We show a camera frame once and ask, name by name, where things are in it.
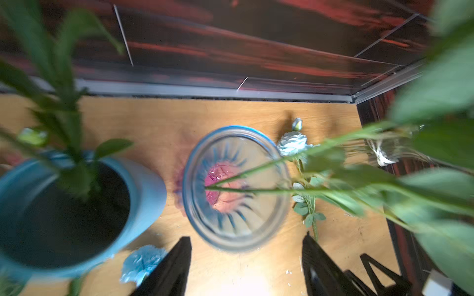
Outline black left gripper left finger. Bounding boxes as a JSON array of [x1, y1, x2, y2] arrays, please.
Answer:
[[131, 236, 192, 296]]

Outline blue pink glass vase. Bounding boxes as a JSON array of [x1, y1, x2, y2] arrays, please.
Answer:
[[182, 126, 291, 252]]

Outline white printed ribbon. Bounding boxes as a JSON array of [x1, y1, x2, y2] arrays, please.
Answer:
[[366, 139, 401, 167]]

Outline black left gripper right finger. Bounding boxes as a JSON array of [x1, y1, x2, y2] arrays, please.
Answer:
[[302, 233, 363, 296]]

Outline blue carnation flower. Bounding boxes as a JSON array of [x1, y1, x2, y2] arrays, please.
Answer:
[[120, 245, 167, 287]]

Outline teal ceramic vase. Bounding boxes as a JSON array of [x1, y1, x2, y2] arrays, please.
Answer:
[[1, 157, 167, 281]]

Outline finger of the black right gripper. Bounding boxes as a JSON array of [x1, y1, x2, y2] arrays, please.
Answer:
[[344, 254, 412, 296]]

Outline pink rose bud stem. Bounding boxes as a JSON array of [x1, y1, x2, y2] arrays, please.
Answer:
[[1, 1, 133, 202]]

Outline clear ribbed glass vase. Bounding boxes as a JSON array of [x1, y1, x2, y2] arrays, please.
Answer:
[[343, 126, 441, 168]]

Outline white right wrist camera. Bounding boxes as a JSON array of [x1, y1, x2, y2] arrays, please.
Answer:
[[422, 270, 453, 296]]

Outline red rose flower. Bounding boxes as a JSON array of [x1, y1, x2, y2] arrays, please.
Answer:
[[205, 0, 474, 293]]

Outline white rose spray stem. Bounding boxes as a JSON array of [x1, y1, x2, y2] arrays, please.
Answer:
[[276, 118, 326, 241]]

